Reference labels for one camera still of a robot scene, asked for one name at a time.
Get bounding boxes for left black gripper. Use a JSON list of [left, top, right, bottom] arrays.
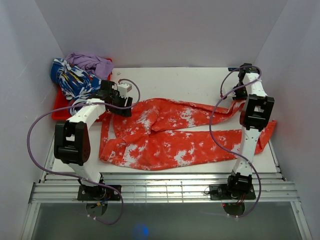
[[108, 92, 133, 118]]

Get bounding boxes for red white tie-dye trousers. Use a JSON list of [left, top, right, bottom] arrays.
[[95, 97, 277, 171]]

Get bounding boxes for red plastic bin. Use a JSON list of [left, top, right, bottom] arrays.
[[51, 57, 113, 121]]

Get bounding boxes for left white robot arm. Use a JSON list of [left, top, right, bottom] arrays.
[[54, 80, 133, 200]]

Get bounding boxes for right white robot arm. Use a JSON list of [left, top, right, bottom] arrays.
[[225, 63, 275, 199]]

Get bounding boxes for blue white patterned trousers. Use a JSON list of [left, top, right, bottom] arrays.
[[50, 57, 103, 116]]

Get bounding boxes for purple folded garment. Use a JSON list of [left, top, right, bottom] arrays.
[[65, 52, 114, 80]]

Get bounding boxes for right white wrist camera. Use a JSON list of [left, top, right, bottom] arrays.
[[220, 87, 234, 100]]

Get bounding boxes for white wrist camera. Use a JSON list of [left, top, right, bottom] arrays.
[[220, 87, 234, 100], [117, 83, 132, 98]]

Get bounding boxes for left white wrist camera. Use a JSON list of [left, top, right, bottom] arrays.
[[117, 83, 132, 98]]

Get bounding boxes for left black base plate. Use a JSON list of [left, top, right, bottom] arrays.
[[77, 184, 120, 201]]

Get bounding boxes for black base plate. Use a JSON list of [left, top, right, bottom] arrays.
[[208, 184, 256, 201], [77, 184, 120, 201]]

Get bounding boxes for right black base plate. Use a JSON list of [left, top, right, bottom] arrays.
[[208, 184, 256, 201]]

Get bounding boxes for aluminium rail frame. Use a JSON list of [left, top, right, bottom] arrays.
[[21, 123, 312, 240]]

